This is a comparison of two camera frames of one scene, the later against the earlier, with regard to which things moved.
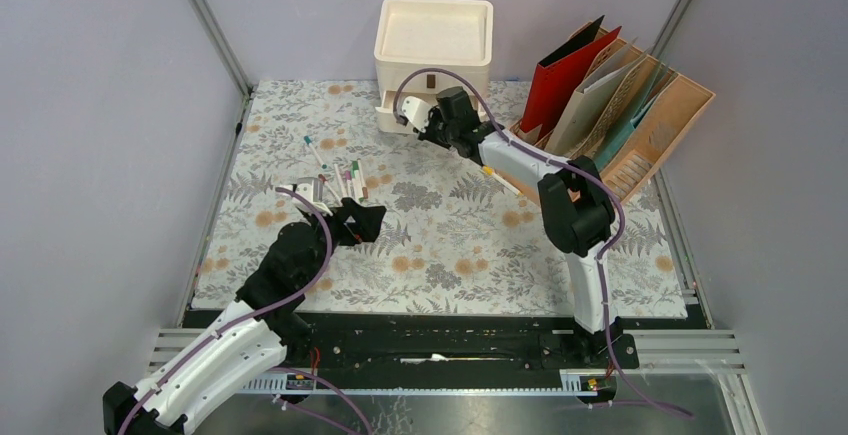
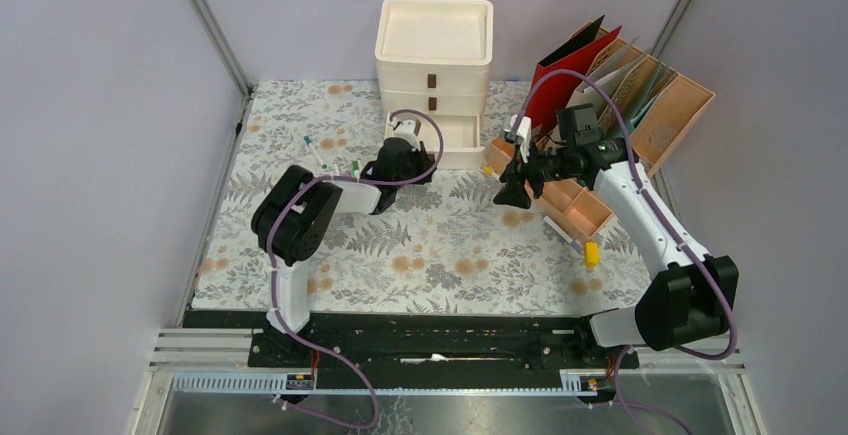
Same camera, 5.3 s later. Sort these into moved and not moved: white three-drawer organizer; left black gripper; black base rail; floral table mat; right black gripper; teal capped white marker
Moved: right black gripper; left black gripper
Not moved: teal capped white marker; white three-drawer organizer; black base rail; floral table mat
